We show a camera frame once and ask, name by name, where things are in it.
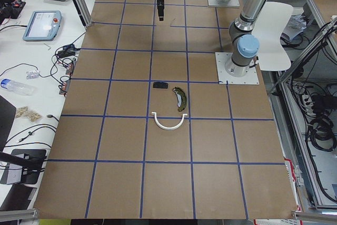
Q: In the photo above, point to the pile of wooden pieces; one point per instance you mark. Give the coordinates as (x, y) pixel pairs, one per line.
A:
(25, 112)

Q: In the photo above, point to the black brake pad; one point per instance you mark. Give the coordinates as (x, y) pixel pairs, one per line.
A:
(160, 85)

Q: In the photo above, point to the near teach pendant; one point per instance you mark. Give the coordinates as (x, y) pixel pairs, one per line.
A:
(43, 26)

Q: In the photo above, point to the clear plastic water bottle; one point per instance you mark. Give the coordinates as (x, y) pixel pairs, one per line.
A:
(17, 87)

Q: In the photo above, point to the blister pill pack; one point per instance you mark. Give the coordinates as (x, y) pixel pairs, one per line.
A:
(32, 74)

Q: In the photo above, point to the olive brake shoe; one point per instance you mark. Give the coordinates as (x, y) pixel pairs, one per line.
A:
(181, 98)

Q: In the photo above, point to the white chair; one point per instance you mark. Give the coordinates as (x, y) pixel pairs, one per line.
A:
(268, 28)

